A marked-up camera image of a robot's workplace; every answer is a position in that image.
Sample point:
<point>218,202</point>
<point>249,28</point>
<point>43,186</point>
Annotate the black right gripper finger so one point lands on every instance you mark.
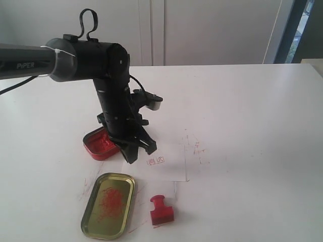
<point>129,152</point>

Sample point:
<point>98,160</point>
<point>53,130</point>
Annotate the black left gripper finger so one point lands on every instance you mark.
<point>145,141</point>

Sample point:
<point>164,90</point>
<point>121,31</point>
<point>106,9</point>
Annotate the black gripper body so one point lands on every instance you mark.
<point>123,122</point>

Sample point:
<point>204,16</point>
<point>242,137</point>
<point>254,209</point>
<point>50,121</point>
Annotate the red rubber stamp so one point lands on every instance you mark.
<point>161,213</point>

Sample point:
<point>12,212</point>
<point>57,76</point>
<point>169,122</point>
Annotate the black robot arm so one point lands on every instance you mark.
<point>107,65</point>

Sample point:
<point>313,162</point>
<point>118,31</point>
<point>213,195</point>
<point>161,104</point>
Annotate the red ink pad tin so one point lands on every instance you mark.
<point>98,145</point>

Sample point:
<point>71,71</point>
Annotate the white paper sheet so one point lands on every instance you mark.
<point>167,163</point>

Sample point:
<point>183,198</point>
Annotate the gold tin lid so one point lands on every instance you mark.
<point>109,206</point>

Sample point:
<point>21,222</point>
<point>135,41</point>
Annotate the white cabinet doors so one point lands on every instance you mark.
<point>157,33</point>

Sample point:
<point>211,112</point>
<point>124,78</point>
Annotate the white zip tie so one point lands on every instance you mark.
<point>57,52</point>

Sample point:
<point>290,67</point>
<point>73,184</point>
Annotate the beige side table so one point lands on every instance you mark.
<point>316,63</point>

